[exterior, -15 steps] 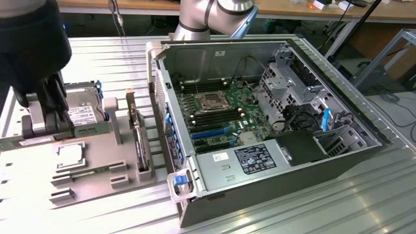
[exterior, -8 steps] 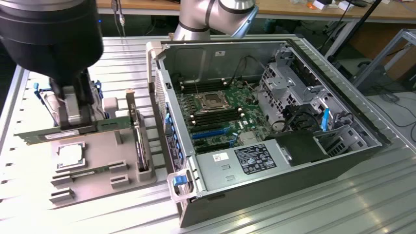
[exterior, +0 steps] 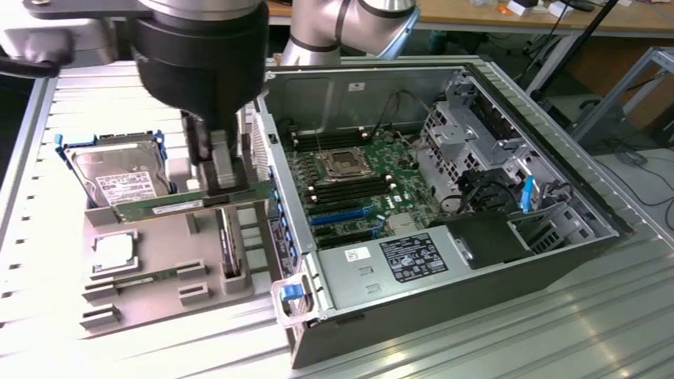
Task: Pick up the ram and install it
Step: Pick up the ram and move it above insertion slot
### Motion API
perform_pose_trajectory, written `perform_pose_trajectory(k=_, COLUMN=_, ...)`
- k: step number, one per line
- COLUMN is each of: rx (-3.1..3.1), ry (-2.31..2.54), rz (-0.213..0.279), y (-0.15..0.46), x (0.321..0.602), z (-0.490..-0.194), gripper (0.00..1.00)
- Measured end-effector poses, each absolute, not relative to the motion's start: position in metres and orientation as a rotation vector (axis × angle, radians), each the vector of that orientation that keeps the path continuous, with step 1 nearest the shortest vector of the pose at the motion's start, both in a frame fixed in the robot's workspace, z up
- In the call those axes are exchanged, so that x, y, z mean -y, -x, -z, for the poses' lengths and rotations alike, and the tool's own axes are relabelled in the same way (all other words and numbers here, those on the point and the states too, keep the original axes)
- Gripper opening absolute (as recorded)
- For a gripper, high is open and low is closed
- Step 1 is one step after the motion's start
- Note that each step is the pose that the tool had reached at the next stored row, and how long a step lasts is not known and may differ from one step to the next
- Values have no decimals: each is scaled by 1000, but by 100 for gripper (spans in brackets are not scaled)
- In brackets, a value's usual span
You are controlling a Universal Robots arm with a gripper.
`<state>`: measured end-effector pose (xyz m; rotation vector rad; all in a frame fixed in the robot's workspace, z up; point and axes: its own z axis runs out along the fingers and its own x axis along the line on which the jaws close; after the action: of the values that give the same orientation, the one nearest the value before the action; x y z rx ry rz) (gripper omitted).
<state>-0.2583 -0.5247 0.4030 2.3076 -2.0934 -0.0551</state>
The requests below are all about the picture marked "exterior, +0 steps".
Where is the green motherboard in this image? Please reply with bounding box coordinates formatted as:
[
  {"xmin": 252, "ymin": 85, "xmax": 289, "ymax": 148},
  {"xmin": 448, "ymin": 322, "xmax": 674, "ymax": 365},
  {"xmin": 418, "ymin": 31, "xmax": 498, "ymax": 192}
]
[{"xmin": 286, "ymin": 128, "xmax": 444, "ymax": 253}]

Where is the silver power supply unit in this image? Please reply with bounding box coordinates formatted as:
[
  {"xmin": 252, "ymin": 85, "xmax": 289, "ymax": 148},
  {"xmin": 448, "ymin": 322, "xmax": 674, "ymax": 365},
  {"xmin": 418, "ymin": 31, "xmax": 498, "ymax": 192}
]
[{"xmin": 302, "ymin": 225, "xmax": 477, "ymax": 317}]

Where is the wooden desk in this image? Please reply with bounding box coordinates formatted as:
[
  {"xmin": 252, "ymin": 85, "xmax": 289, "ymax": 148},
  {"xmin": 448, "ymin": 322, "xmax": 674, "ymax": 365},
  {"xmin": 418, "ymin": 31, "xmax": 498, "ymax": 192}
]
[{"xmin": 412, "ymin": 0, "xmax": 674, "ymax": 49}]

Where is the blue case release latch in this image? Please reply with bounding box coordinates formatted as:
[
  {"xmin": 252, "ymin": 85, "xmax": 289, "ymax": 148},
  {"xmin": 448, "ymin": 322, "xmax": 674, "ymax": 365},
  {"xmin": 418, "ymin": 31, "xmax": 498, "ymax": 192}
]
[{"xmin": 268, "ymin": 274, "xmax": 322, "ymax": 327}]

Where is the hard disk in blue carrier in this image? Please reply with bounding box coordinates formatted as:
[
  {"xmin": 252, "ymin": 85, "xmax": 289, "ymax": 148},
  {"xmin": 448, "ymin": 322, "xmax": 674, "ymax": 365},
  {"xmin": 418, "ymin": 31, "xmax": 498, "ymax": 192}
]
[{"xmin": 53, "ymin": 129, "xmax": 176, "ymax": 211}]

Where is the black RAM slot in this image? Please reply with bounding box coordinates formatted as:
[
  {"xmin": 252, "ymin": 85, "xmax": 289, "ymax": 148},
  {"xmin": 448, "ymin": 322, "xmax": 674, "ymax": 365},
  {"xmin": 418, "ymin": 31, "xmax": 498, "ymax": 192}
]
[
  {"xmin": 292, "ymin": 133, "xmax": 366, "ymax": 143},
  {"xmin": 309, "ymin": 181, "xmax": 393, "ymax": 195},
  {"xmin": 293, "ymin": 137, "xmax": 366, "ymax": 148},
  {"xmin": 294, "ymin": 142, "xmax": 369, "ymax": 153},
  {"xmin": 306, "ymin": 176, "xmax": 390, "ymax": 190},
  {"xmin": 290, "ymin": 128, "xmax": 364, "ymax": 138},
  {"xmin": 313, "ymin": 191, "xmax": 397, "ymax": 205},
  {"xmin": 312, "ymin": 186, "xmax": 396, "ymax": 200}
]

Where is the black expansion slot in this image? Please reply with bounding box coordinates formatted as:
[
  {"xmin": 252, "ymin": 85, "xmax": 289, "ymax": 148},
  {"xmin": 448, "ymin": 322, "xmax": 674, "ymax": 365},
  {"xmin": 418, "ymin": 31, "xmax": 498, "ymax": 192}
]
[{"xmin": 313, "ymin": 229, "xmax": 372, "ymax": 243}]

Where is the black wire loop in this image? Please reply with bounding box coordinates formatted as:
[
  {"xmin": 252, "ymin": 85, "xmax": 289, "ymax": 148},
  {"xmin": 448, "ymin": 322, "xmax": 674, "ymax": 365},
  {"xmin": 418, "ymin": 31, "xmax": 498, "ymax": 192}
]
[{"xmin": 373, "ymin": 89, "xmax": 438, "ymax": 133}]

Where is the black tripod pole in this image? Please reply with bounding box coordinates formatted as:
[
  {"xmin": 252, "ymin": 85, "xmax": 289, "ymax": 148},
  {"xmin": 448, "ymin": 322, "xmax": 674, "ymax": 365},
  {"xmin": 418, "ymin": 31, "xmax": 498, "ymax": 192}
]
[{"xmin": 524, "ymin": 0, "xmax": 617, "ymax": 98}]

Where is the blue drive bay latch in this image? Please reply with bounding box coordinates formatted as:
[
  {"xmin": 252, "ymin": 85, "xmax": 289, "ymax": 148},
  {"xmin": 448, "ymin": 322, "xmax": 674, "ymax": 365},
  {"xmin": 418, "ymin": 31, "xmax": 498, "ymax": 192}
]
[{"xmin": 517, "ymin": 175, "xmax": 539, "ymax": 215}]

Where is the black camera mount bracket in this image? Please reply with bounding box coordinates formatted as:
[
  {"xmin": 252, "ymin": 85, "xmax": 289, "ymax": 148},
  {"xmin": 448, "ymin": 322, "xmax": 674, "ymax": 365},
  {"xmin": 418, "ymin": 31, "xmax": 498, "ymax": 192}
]
[{"xmin": 22, "ymin": 0, "xmax": 154, "ymax": 21}]

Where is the grey parts rack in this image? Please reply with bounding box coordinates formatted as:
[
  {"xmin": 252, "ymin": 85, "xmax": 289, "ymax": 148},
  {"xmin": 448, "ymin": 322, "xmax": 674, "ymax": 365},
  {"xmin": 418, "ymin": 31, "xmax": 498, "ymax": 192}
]
[{"xmin": 77, "ymin": 129, "xmax": 276, "ymax": 341}]

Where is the black drive wire bundle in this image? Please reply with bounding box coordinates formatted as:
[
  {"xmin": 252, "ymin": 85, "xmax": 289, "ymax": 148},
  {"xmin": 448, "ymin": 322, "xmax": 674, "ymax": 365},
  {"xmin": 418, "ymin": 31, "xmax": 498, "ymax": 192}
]
[{"xmin": 454, "ymin": 171, "xmax": 527, "ymax": 216}]

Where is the open black PC case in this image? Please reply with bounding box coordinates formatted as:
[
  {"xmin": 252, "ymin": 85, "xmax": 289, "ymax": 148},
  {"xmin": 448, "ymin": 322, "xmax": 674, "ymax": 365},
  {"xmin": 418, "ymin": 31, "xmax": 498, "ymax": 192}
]
[{"xmin": 246, "ymin": 58, "xmax": 636, "ymax": 370}]

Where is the green RAM stick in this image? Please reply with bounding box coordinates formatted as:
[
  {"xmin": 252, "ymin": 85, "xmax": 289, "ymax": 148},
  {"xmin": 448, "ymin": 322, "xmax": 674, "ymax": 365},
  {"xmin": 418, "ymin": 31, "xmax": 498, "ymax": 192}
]
[
  {"xmin": 111, "ymin": 267, "xmax": 184, "ymax": 288},
  {"xmin": 113, "ymin": 188, "xmax": 264, "ymax": 224}
]

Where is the silver CPU chip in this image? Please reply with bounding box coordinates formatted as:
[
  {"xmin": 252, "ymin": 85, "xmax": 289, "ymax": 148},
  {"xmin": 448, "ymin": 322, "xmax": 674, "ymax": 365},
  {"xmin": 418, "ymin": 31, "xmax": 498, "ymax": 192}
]
[{"xmin": 91, "ymin": 235, "xmax": 137, "ymax": 274}]

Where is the CPU socket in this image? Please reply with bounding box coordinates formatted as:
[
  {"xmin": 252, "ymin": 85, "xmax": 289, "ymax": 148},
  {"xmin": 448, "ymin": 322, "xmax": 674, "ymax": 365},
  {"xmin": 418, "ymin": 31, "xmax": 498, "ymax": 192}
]
[{"xmin": 313, "ymin": 148, "xmax": 370, "ymax": 182}]

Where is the aluminium profile frame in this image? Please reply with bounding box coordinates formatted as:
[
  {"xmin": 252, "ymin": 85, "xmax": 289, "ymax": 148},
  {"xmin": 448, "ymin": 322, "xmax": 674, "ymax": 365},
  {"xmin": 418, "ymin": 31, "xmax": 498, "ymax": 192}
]
[{"xmin": 569, "ymin": 46, "xmax": 674, "ymax": 148}]

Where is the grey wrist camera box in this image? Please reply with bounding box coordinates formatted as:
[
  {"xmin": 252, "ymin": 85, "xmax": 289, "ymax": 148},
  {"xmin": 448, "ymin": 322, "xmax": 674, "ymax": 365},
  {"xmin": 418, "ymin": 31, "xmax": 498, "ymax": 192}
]
[{"xmin": 0, "ymin": 18, "xmax": 119, "ymax": 78}]

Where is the silver metal drive cage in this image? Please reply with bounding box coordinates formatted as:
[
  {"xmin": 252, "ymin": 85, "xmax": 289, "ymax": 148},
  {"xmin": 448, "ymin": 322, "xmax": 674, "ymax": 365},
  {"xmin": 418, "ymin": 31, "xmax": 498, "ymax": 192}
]
[{"xmin": 417, "ymin": 69, "xmax": 617, "ymax": 254}]

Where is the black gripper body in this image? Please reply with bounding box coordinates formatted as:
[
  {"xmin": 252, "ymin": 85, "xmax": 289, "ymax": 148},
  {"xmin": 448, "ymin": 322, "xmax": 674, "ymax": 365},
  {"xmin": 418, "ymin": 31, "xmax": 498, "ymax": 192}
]
[{"xmin": 130, "ymin": 6, "xmax": 270, "ymax": 132}]

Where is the black floor cable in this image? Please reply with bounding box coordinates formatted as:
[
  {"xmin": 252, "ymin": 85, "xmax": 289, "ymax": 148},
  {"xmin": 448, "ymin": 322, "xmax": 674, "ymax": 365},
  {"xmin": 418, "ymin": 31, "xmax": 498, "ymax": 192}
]
[{"xmin": 591, "ymin": 132, "xmax": 674, "ymax": 207}]

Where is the blue expansion slot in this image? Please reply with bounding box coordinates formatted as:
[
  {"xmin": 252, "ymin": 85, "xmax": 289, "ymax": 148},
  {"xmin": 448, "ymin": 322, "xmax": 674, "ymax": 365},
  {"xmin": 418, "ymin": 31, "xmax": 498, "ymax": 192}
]
[{"xmin": 308, "ymin": 208, "xmax": 368, "ymax": 227}]

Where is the silver chipset heatsink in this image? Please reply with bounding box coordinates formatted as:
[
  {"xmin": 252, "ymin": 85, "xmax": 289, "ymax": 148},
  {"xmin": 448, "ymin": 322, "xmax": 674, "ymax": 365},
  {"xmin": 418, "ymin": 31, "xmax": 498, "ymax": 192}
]
[{"xmin": 386, "ymin": 215, "xmax": 422, "ymax": 235}]

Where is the black camera cable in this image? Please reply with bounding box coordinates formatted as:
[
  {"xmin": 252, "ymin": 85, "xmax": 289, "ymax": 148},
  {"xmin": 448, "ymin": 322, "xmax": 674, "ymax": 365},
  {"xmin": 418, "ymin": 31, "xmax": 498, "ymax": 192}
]
[{"xmin": 0, "ymin": 31, "xmax": 74, "ymax": 79}]

